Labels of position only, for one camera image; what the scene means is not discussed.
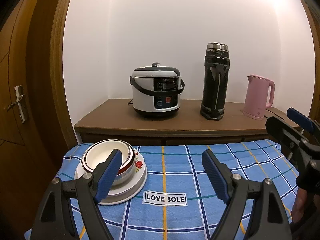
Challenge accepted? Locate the white enamel bowl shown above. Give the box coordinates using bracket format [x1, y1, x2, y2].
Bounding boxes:
[81, 139, 133, 173]

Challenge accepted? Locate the stainless steel bowl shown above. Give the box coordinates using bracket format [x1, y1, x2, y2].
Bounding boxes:
[81, 142, 137, 186]

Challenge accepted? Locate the pink plastic bowl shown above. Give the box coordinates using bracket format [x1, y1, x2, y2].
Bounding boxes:
[118, 142, 135, 174]

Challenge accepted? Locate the red flower white plate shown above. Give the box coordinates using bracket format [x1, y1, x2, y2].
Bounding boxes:
[76, 148, 146, 197]

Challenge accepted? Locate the person's right hand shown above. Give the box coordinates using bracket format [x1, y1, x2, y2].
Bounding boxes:
[291, 188, 308, 223]

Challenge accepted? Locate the pink electric kettle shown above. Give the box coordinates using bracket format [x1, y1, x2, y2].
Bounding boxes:
[243, 75, 275, 120]

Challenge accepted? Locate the brown wooden door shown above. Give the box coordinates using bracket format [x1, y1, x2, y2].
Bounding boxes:
[1, 0, 76, 235]

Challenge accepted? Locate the blue plaid tablecloth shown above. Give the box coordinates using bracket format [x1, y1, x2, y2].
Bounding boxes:
[24, 139, 299, 240]

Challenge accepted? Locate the black thermos flask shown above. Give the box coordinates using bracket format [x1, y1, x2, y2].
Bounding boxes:
[200, 42, 230, 121]

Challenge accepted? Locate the brown wooden cabinet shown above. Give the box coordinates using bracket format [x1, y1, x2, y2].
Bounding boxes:
[73, 98, 304, 147]

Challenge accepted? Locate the silver black rice cooker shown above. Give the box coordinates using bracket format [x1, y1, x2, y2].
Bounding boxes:
[130, 62, 185, 119]

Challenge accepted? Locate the black kettle power cord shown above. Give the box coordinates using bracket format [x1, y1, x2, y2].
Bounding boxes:
[263, 108, 286, 122]

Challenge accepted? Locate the silver door handle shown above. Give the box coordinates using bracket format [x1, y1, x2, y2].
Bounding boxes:
[7, 85, 28, 124]

